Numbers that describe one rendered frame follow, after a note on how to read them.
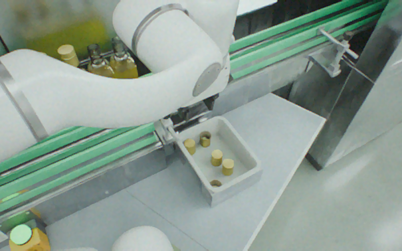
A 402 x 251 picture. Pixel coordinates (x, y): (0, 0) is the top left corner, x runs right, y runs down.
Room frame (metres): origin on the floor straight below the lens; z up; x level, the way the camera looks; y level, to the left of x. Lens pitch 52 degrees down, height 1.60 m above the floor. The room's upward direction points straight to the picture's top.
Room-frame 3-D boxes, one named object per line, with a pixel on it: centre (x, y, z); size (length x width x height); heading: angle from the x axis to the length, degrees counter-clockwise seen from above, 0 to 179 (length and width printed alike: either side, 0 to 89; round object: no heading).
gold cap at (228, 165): (0.47, -0.08, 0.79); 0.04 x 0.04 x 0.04
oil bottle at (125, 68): (0.62, 0.19, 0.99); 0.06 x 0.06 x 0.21; 29
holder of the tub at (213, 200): (0.52, -0.04, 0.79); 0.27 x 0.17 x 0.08; 30
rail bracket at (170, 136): (0.53, 0.10, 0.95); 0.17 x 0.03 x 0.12; 30
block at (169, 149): (0.54, 0.11, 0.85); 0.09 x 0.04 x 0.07; 30
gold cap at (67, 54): (0.56, 0.30, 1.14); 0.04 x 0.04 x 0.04
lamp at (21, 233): (0.26, 0.44, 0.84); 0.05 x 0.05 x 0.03
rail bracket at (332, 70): (0.85, -0.46, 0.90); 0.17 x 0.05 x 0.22; 30
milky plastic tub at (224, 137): (0.50, -0.05, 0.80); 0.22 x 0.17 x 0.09; 30
